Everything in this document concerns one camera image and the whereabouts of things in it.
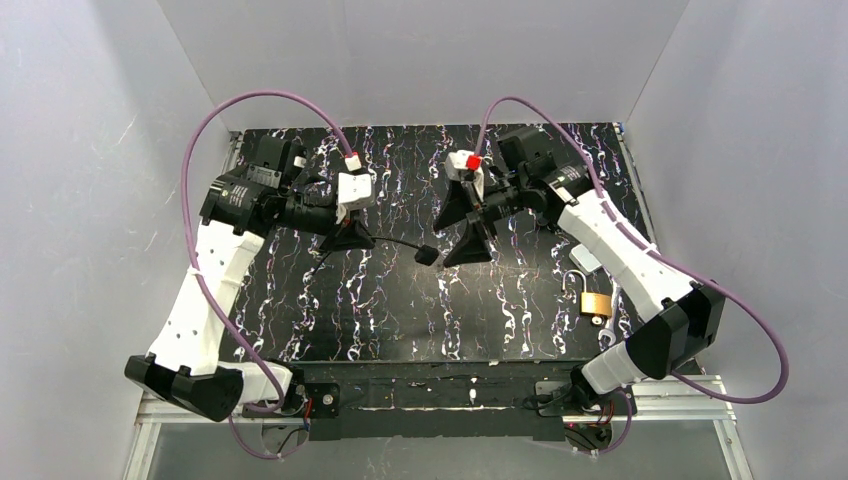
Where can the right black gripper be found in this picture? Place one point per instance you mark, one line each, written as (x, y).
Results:
(482, 211)

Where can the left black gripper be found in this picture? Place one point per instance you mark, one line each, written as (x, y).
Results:
(342, 225)

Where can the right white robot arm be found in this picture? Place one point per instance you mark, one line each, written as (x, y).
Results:
(681, 314)

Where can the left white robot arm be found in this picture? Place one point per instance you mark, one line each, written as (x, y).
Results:
(242, 208)

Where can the white square box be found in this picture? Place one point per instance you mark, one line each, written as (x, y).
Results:
(584, 260)

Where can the brass padlock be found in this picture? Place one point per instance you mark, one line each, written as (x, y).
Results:
(575, 285)

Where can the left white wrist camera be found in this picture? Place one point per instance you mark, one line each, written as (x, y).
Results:
(355, 185)

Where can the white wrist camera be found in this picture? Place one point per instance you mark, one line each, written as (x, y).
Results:
(463, 164)
(355, 185)

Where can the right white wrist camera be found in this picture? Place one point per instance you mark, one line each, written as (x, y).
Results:
(463, 164)

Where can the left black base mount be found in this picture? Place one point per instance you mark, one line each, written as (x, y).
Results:
(305, 400)

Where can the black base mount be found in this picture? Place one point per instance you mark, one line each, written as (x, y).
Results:
(305, 400)
(559, 397)

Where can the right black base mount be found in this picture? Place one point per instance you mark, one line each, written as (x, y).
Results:
(559, 397)

